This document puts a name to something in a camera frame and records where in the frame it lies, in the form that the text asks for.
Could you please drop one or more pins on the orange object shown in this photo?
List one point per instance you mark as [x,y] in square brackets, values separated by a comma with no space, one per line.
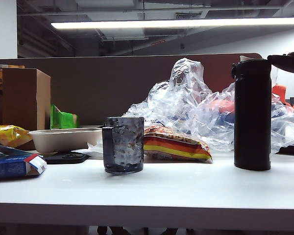
[279,91]

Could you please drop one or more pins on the green packet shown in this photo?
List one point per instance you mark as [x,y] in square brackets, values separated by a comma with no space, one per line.
[61,120]

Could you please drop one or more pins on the orange striped snack bag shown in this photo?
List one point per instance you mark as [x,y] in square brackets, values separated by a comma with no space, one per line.
[171,147]

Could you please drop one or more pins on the brown desk partition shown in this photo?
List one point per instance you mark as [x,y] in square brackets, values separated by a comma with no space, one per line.
[100,85]

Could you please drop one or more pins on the yellow snack bag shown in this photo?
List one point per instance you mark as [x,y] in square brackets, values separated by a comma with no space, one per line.
[7,134]

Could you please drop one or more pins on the black phone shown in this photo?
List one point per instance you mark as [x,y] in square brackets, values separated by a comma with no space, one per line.
[68,157]

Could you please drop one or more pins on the brown cardboard box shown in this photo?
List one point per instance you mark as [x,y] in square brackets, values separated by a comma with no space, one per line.
[22,98]

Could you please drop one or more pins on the beige paper pulp bowl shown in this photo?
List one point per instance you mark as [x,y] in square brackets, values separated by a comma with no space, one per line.
[63,140]

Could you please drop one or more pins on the long ceiling light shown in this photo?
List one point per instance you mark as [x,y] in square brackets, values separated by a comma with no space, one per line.
[161,23]

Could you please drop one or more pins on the dark textured glass cup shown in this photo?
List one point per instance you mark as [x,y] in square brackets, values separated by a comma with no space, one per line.
[127,147]

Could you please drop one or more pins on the clear crumpled plastic bag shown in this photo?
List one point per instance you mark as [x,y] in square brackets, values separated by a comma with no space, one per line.
[186,105]

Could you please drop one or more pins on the white crumpled tissue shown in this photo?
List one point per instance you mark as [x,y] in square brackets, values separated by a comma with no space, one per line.
[95,147]

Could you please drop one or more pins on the blue cardboard box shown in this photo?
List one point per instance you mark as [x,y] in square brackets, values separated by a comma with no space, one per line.
[7,166]

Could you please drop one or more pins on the black thermos flask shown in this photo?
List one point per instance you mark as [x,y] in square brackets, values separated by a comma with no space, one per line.
[252,122]

